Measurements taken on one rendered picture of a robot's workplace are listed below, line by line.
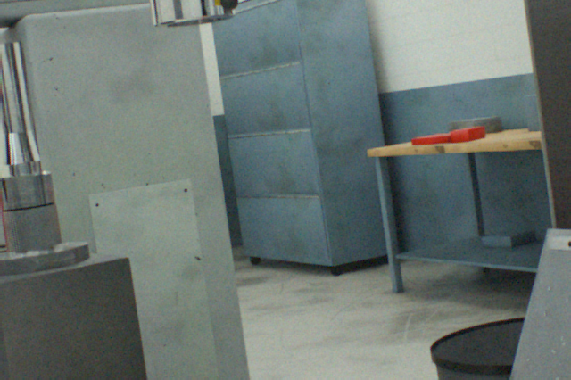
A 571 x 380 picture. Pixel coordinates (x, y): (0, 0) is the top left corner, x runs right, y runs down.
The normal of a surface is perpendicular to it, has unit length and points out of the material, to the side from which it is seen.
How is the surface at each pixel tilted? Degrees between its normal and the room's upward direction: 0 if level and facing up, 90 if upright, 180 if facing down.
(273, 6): 90
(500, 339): 86
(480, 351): 86
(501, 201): 90
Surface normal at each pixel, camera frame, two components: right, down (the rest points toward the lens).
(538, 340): -0.83, -0.31
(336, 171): 0.46, -0.02
